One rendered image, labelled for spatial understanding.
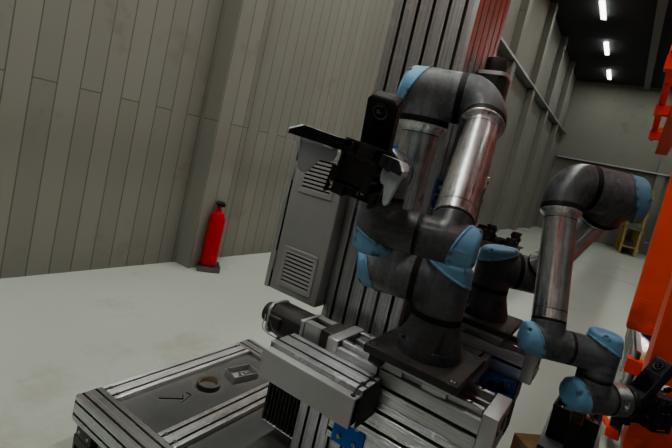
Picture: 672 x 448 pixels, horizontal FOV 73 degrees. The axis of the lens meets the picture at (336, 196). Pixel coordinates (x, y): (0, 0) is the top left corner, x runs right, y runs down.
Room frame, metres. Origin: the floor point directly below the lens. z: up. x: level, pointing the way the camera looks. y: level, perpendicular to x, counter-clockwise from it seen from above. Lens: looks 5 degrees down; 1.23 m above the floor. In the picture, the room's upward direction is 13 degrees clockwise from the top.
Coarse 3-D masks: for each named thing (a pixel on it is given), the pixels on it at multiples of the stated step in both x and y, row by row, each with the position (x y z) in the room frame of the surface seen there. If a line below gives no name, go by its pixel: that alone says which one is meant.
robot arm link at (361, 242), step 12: (396, 204) 0.79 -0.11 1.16; (360, 216) 0.80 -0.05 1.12; (372, 216) 0.78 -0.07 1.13; (384, 216) 0.78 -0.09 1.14; (396, 216) 0.78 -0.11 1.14; (408, 216) 0.78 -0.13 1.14; (360, 228) 0.80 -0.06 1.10; (372, 228) 0.78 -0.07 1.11; (384, 228) 0.78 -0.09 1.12; (396, 228) 0.77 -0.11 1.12; (408, 228) 0.77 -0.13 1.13; (360, 240) 0.79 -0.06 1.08; (372, 240) 0.78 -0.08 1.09; (384, 240) 0.78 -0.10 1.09; (396, 240) 0.77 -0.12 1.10; (408, 240) 0.76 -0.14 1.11; (372, 252) 0.78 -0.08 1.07; (384, 252) 0.79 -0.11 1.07; (408, 252) 0.78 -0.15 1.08
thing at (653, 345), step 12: (660, 312) 1.43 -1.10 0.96; (660, 324) 1.35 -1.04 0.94; (660, 336) 1.34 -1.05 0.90; (648, 348) 1.46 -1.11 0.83; (660, 348) 1.34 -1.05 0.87; (648, 360) 1.37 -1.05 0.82; (624, 432) 1.41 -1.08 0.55; (636, 432) 1.33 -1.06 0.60; (648, 432) 1.31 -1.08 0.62; (624, 444) 1.34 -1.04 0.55; (636, 444) 1.32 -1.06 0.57; (648, 444) 1.31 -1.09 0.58; (660, 444) 1.30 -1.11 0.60
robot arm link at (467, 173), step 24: (480, 96) 0.98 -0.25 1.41; (480, 120) 0.94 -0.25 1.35; (504, 120) 0.96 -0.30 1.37; (456, 144) 0.93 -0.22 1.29; (480, 144) 0.89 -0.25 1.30; (456, 168) 0.86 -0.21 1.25; (480, 168) 0.86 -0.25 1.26; (456, 192) 0.81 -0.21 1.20; (480, 192) 0.83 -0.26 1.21; (432, 216) 0.79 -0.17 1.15; (456, 216) 0.77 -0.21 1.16; (432, 240) 0.75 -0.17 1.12; (456, 240) 0.74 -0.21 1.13; (480, 240) 0.74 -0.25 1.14; (456, 264) 0.75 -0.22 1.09
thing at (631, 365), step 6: (642, 354) 2.53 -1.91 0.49; (630, 360) 2.35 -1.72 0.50; (636, 360) 2.34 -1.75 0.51; (642, 360) 2.52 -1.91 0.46; (624, 366) 2.36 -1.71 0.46; (630, 366) 2.35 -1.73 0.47; (636, 366) 2.33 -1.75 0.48; (630, 372) 2.34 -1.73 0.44; (636, 372) 2.33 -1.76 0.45; (606, 420) 2.47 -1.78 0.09; (606, 426) 2.37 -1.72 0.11; (606, 432) 2.36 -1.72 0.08; (612, 432) 2.34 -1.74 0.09; (618, 432) 2.33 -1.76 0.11; (612, 438) 2.34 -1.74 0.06; (618, 438) 2.33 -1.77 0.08
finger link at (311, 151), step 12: (288, 132) 0.56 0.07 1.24; (300, 132) 0.57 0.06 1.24; (312, 132) 0.58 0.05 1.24; (324, 132) 0.60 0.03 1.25; (300, 144) 0.59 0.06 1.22; (312, 144) 0.60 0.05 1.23; (324, 144) 0.60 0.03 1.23; (336, 144) 0.61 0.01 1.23; (300, 156) 0.59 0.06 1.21; (312, 156) 0.60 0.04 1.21; (324, 156) 0.62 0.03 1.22; (300, 168) 0.60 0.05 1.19
